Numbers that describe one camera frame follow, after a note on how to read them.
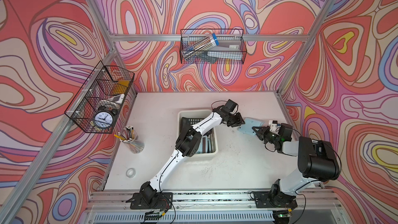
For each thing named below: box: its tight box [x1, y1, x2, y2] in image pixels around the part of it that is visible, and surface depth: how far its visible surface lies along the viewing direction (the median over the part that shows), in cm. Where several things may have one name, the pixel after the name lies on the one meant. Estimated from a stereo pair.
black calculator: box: [177, 116, 205, 140], surface depth 95 cm
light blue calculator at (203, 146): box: [195, 135, 208, 154], surface depth 86 cm
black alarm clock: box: [93, 106, 118, 130], surface depth 69 cm
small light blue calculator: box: [238, 117, 264, 136], surface depth 97 cm
